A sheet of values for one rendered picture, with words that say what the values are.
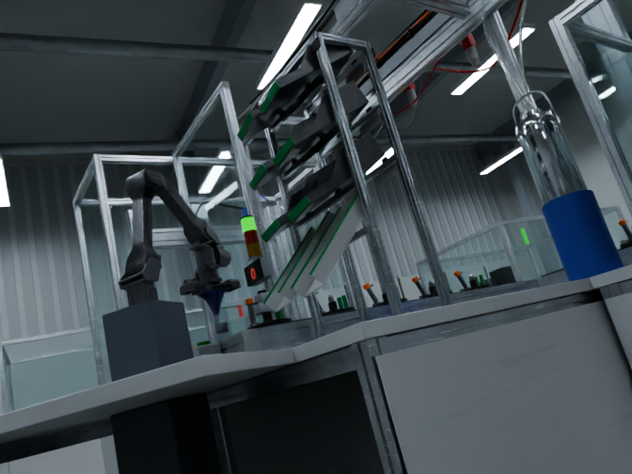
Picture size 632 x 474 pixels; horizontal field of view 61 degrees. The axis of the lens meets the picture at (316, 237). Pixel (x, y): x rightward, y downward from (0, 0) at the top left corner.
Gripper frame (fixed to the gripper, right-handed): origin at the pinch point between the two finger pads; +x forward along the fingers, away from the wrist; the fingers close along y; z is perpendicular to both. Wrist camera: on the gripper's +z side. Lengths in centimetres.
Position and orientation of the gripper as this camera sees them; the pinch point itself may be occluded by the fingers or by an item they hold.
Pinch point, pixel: (213, 303)
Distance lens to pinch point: 164.0
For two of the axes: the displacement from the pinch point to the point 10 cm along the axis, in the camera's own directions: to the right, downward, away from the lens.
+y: -6.7, -0.3, -7.4
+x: 2.4, 9.4, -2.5
